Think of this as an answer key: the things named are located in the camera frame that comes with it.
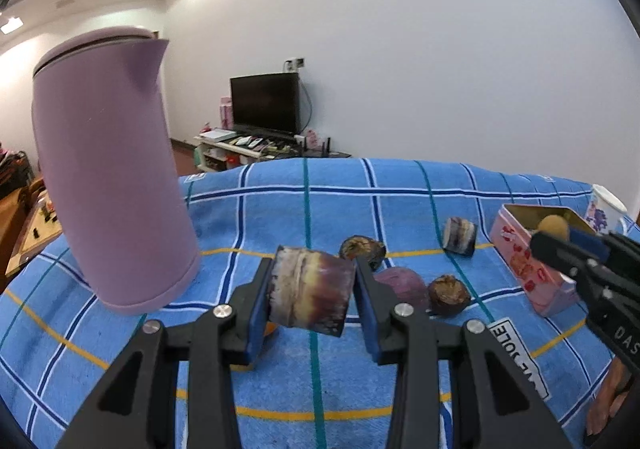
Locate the white floral mug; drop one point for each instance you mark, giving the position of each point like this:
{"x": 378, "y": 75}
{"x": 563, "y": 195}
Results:
{"x": 602, "y": 214}

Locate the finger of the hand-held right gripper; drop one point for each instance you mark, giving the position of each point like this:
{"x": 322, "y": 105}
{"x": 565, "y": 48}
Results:
{"x": 587, "y": 240}
{"x": 555, "y": 249}

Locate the pink tin box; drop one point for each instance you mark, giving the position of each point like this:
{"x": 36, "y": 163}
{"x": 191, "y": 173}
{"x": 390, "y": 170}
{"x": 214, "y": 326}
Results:
{"x": 520, "y": 259}

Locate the wooden table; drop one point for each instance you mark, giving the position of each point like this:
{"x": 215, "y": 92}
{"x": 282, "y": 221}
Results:
{"x": 15, "y": 229}

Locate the blue plaid towel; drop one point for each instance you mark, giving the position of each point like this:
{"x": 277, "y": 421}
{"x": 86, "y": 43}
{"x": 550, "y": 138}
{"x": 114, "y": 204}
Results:
{"x": 340, "y": 209}

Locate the purple sweet potato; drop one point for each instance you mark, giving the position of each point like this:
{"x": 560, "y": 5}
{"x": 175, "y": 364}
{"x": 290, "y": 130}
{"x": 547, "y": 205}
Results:
{"x": 405, "y": 286}

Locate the lilac electric kettle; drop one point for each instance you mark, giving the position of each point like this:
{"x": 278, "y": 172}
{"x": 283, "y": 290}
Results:
{"x": 110, "y": 169}

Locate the black television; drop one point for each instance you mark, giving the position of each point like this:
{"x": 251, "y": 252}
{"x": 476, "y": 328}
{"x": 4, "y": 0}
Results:
{"x": 265, "y": 101}

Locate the orange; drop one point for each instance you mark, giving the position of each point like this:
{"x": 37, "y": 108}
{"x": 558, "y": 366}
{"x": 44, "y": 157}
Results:
{"x": 554, "y": 225}

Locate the black router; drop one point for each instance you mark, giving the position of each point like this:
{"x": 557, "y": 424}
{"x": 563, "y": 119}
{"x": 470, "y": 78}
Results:
{"x": 315, "y": 148}

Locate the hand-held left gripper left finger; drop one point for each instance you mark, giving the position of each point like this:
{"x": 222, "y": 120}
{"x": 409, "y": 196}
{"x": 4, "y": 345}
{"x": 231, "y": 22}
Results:
{"x": 257, "y": 329}

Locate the wall socket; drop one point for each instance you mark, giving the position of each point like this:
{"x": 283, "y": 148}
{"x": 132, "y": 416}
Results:
{"x": 295, "y": 63}

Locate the purple sugarcane piece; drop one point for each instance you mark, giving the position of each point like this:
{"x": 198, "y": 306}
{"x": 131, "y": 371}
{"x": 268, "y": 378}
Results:
{"x": 310, "y": 289}
{"x": 459, "y": 235}

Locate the dark brown mangosteen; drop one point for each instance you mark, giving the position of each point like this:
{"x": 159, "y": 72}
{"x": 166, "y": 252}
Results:
{"x": 360, "y": 249}
{"x": 449, "y": 296}

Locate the white television stand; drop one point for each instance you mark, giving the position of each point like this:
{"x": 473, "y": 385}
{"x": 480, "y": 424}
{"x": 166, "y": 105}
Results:
{"x": 220, "y": 154}

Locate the square ceiling light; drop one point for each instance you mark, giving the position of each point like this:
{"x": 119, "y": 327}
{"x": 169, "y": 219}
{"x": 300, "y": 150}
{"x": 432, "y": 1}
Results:
{"x": 11, "y": 25}

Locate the person's right hand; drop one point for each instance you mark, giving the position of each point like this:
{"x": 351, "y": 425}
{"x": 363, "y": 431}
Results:
{"x": 607, "y": 394}

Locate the pink white bag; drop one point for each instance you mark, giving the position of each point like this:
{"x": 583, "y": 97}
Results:
{"x": 312, "y": 138}

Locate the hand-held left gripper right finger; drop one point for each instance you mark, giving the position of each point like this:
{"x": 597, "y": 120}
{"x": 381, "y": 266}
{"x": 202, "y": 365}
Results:
{"x": 370, "y": 319}

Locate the flat white box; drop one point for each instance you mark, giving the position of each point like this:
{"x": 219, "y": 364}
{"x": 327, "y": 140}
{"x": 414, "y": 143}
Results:
{"x": 217, "y": 134}

